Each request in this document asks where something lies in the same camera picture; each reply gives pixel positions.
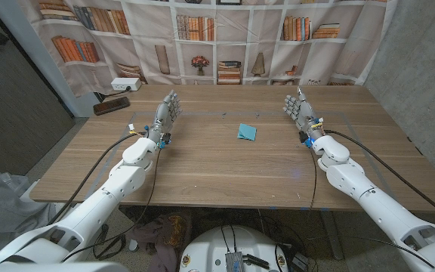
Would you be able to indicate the small blue cloth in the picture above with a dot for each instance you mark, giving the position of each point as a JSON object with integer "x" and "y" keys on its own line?
{"x": 247, "y": 132}

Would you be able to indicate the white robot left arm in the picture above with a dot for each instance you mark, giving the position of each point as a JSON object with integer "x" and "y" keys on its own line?
{"x": 96, "y": 209}

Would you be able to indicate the white power strip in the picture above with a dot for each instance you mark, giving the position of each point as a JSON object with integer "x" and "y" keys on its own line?
{"x": 125, "y": 84}

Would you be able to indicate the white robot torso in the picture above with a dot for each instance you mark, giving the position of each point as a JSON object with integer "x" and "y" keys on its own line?
{"x": 210, "y": 249}

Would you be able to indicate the grey table leg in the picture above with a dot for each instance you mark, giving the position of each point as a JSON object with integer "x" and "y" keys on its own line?
{"x": 331, "y": 234}

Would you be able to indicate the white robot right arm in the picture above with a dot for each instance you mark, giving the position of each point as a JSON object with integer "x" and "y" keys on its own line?
{"x": 383, "y": 209}

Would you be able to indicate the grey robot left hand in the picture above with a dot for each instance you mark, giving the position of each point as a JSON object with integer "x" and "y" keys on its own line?
{"x": 162, "y": 115}

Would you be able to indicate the grey finned electronics box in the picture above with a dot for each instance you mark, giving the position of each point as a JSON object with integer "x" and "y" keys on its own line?
{"x": 234, "y": 262}

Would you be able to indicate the dark wooden door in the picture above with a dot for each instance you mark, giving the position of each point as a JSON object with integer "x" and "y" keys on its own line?
{"x": 10, "y": 106}

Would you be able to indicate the brown cloth on floor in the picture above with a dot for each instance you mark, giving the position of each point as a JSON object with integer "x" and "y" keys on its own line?
{"x": 164, "y": 236}

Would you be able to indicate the clear plastic container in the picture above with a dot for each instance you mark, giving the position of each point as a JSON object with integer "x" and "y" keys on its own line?
{"x": 15, "y": 183}

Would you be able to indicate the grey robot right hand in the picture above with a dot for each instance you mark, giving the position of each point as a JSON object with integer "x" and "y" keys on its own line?
{"x": 305, "y": 115}

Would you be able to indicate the black TV remote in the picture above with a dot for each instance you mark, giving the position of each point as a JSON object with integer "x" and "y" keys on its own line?
{"x": 111, "y": 106}

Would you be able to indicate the printed bookshelf backdrop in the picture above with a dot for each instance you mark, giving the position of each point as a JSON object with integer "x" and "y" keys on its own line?
{"x": 240, "y": 41}

